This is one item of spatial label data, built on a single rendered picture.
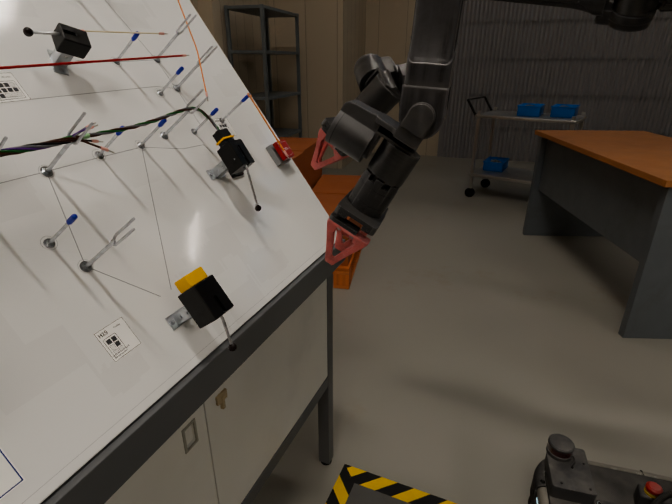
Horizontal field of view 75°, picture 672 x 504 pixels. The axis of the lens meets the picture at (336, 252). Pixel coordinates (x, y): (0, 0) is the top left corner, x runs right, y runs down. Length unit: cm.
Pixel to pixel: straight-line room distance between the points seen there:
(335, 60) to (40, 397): 550
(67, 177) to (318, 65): 528
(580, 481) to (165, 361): 115
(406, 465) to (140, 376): 122
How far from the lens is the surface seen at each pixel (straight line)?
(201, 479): 98
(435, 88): 59
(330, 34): 592
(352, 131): 62
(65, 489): 67
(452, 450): 185
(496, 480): 180
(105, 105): 94
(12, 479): 65
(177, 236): 85
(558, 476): 148
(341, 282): 279
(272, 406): 115
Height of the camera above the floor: 132
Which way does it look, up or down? 23 degrees down
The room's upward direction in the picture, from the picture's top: straight up
